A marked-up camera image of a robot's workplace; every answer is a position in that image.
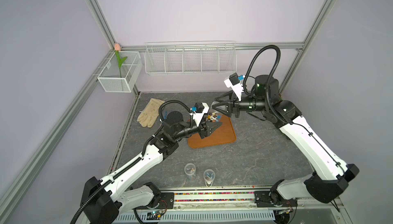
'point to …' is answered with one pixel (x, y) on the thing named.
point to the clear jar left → (189, 170)
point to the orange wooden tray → (224, 134)
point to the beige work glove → (150, 112)
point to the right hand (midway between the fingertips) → (214, 103)
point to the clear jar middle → (209, 176)
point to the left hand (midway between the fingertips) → (218, 119)
